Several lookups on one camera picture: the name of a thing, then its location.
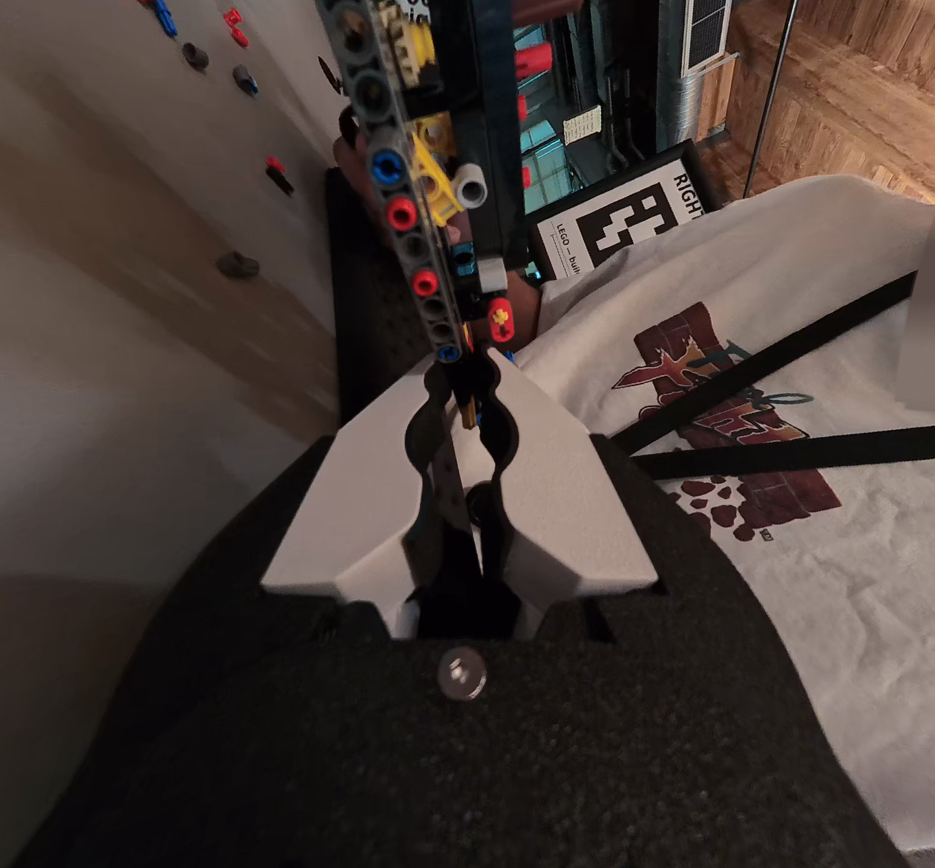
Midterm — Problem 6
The white paper note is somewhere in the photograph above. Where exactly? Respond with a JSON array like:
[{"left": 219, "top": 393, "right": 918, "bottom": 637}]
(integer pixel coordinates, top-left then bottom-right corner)
[{"left": 562, "top": 106, "right": 603, "bottom": 147}]

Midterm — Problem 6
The multicoloured lego chassis assembly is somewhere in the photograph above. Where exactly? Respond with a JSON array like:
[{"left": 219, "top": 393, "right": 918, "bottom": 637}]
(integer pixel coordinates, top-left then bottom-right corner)
[{"left": 303, "top": 0, "right": 587, "bottom": 577}]

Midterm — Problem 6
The silver air duct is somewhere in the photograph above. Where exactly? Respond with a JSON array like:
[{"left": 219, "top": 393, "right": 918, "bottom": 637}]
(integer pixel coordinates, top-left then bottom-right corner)
[{"left": 654, "top": 0, "right": 731, "bottom": 153}]

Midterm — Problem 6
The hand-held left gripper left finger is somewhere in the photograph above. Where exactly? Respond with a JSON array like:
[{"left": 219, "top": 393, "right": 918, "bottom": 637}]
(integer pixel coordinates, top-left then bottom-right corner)
[{"left": 260, "top": 360, "right": 449, "bottom": 640}]

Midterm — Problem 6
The white vent grille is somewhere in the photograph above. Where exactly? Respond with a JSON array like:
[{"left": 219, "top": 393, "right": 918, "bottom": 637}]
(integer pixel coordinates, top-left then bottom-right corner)
[{"left": 679, "top": 0, "right": 742, "bottom": 80}]

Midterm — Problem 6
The black framed marker sign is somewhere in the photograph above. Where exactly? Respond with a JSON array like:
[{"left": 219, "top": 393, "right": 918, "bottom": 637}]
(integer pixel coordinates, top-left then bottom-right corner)
[{"left": 527, "top": 139, "right": 724, "bottom": 281}]

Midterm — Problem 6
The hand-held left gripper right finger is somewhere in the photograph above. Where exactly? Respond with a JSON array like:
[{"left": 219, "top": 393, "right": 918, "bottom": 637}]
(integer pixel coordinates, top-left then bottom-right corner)
[{"left": 488, "top": 348, "right": 660, "bottom": 640}]

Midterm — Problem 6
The person's right hand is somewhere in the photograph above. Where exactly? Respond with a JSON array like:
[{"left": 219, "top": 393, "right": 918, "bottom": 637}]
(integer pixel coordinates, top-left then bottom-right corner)
[{"left": 332, "top": 132, "right": 390, "bottom": 227}]

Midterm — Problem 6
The black strap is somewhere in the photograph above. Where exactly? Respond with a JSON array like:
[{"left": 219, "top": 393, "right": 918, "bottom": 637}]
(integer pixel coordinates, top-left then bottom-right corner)
[
  {"left": 610, "top": 270, "right": 919, "bottom": 447},
  {"left": 632, "top": 426, "right": 935, "bottom": 482}
]

